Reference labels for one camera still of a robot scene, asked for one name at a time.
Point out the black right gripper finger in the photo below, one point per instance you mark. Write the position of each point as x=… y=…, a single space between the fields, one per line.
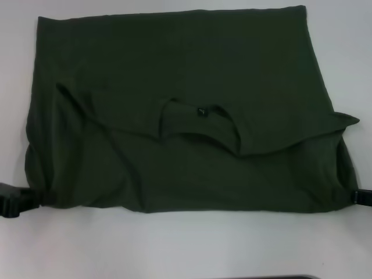
x=363 y=197

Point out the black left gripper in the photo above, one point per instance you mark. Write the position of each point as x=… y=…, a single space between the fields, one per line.
x=14 y=200

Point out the dark green FREE T-shirt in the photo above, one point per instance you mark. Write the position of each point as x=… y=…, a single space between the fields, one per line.
x=189 y=87

